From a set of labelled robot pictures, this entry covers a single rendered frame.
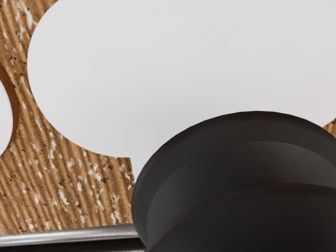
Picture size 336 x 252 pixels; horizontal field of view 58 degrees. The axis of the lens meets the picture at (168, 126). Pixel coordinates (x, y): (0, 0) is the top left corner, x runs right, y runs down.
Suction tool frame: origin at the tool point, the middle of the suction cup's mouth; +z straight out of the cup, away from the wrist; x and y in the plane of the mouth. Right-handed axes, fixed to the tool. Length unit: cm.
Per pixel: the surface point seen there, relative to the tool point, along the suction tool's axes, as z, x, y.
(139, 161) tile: 8.1, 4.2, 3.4
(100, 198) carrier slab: 8.9, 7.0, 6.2
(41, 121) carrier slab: 8.9, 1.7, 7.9
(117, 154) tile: 8.1, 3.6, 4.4
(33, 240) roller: 10.6, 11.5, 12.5
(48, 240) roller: 10.6, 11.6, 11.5
